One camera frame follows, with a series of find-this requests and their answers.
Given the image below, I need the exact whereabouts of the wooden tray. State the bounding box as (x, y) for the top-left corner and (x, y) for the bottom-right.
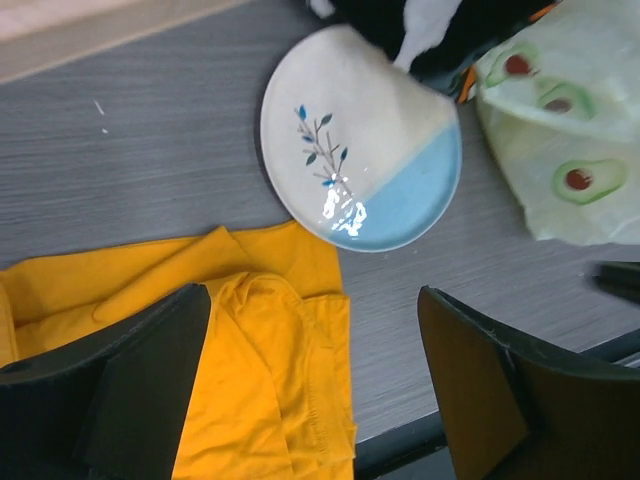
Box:
(1, 0), (241, 83)

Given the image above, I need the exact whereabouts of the cream and blue ceramic plate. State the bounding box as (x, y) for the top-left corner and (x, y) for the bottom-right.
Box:
(259, 25), (462, 253)

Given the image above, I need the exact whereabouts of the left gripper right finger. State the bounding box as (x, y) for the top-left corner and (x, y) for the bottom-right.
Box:
(417, 287), (639, 479)

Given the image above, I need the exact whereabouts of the green avocado print plastic bag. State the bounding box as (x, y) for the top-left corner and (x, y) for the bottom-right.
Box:
(475, 1), (639, 245)

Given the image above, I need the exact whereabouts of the zebra print tote bag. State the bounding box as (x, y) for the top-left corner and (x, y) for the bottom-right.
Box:
(306, 0), (555, 104)

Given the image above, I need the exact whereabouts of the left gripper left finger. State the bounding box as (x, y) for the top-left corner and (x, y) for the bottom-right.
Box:
(1, 284), (210, 479)

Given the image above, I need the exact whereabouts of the orange cloth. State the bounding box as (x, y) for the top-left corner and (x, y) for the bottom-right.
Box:
(1, 221), (356, 479)

